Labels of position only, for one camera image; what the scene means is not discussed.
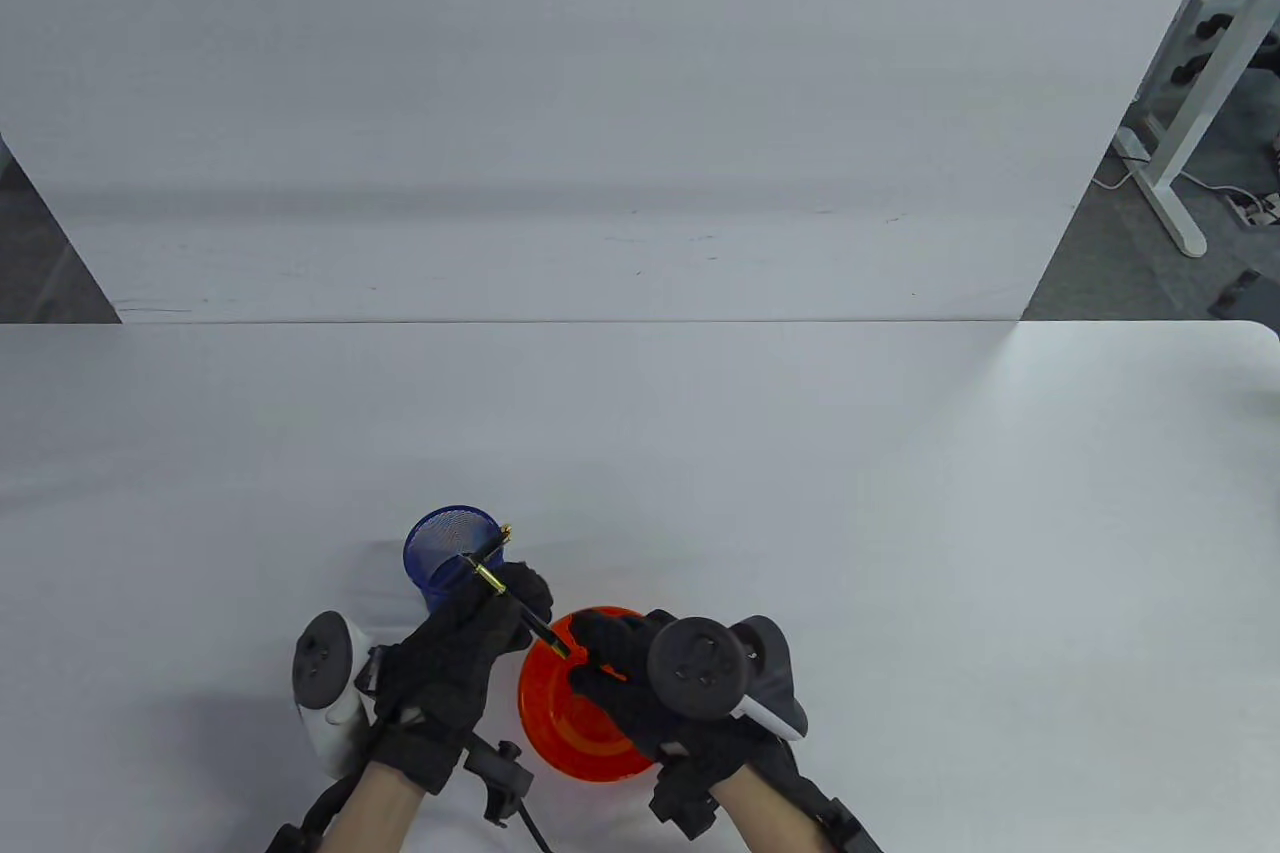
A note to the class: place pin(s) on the blue mesh pen holder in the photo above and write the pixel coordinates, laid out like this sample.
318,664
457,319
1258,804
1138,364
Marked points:
440,533

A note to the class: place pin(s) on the grey and white controller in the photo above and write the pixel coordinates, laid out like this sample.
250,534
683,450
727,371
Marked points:
700,668
320,663

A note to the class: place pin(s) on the grey power strip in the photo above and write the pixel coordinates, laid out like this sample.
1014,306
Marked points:
1255,211

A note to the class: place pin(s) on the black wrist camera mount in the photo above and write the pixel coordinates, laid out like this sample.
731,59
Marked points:
500,778
685,803

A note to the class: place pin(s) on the person's left hand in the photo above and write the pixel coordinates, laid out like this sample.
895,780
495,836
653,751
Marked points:
440,683

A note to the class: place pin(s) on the black pen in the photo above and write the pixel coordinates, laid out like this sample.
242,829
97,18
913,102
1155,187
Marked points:
492,543

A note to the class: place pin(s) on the white desk frame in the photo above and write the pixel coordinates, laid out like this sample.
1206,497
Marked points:
1183,233

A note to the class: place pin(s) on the person's left forearm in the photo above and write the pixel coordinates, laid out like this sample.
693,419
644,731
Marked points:
370,818

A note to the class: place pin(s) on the person's right hand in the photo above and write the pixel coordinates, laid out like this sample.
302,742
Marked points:
620,643

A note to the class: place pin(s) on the orange plastic bowl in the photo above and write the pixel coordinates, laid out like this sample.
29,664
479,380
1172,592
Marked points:
570,733

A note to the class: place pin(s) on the person's right forearm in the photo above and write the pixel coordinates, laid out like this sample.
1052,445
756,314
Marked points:
770,818

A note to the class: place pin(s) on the white partition board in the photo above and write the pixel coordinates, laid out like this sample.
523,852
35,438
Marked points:
600,93

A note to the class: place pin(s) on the black office chair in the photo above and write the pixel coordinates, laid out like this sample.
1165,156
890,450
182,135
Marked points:
1205,28

